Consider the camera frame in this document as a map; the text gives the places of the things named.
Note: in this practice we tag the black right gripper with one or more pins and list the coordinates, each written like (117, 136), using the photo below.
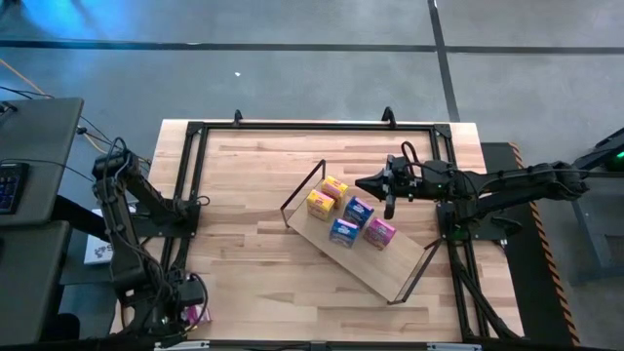
(409, 190)

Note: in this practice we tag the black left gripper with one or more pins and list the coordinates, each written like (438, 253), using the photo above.
(170, 322)

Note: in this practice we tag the pink cereal box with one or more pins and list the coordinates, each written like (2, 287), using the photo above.
(200, 314)
(379, 233)

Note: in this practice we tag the blue cereal box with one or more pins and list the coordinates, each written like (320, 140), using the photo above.
(344, 232)
(358, 212)

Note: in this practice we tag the yellow cereal box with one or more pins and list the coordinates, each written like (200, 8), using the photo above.
(320, 205)
(335, 187)

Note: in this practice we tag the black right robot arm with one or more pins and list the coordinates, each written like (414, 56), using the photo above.
(512, 183)

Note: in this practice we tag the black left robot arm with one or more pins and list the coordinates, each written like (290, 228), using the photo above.
(122, 234)

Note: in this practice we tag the black table clamp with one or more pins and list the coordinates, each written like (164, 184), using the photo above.
(237, 117)
(388, 117)

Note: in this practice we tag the white cardboard box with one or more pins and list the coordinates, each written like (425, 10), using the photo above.
(97, 253)

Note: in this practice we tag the black mat with hazard stripes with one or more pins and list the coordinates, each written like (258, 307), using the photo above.
(497, 161)

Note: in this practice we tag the black support beam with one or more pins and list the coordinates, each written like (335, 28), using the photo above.
(78, 214)

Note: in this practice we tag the grey desk panel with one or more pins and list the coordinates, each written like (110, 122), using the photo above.
(39, 146)
(29, 283)

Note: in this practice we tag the black keyboard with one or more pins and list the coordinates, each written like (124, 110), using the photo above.
(11, 187)

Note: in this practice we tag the black metal stand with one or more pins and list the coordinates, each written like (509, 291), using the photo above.
(585, 234)

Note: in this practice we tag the small black device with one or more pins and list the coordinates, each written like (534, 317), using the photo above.
(7, 108)

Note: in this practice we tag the silver metal bracket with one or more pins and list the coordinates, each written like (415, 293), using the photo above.
(181, 345)
(453, 347)

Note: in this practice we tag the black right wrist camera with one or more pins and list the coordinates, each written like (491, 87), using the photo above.
(404, 169)

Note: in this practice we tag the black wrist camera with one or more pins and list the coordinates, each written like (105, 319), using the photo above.
(191, 292)
(404, 169)

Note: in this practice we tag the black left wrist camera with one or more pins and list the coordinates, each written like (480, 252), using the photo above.
(191, 292)

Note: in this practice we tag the black aluminium table frame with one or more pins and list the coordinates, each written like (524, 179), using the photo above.
(317, 126)

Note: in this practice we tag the wooden shelf with metal frame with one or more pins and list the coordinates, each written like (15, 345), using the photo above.
(390, 273)

